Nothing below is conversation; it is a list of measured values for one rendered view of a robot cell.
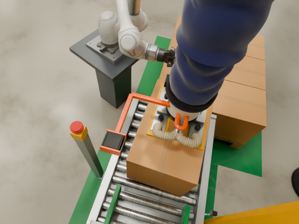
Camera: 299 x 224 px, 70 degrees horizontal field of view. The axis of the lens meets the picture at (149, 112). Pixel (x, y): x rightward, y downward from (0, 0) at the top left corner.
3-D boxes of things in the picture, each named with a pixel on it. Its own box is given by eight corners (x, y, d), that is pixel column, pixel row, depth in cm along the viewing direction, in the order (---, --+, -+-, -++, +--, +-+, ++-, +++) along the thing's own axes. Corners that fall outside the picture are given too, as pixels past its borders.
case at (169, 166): (181, 197, 145) (197, 185, 110) (126, 177, 148) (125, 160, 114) (198, 123, 175) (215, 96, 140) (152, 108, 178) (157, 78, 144)
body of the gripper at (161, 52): (159, 43, 115) (176, 47, 115) (158, 55, 123) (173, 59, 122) (156, 53, 112) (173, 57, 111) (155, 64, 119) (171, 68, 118)
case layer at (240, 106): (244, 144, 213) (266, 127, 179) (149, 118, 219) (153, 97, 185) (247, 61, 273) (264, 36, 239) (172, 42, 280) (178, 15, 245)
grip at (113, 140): (119, 156, 89) (119, 152, 84) (100, 150, 89) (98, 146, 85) (126, 138, 93) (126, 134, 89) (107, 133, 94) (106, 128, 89)
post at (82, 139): (102, 179, 199) (81, 136, 113) (94, 177, 200) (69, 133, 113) (104, 172, 203) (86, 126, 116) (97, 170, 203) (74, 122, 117)
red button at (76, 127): (81, 137, 113) (79, 134, 109) (68, 133, 113) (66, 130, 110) (86, 125, 116) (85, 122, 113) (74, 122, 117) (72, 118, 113)
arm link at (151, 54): (149, 52, 124) (159, 54, 123) (144, 63, 119) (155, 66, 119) (150, 39, 116) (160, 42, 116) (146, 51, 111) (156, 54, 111)
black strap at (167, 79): (212, 117, 88) (216, 113, 85) (159, 103, 89) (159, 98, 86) (217, 77, 99) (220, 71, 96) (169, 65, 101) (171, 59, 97)
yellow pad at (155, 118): (165, 140, 105) (166, 136, 101) (145, 135, 106) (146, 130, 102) (177, 88, 123) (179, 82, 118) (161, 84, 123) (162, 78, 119)
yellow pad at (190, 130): (202, 150, 104) (205, 147, 100) (182, 145, 105) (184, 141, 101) (210, 96, 122) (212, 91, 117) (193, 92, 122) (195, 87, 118)
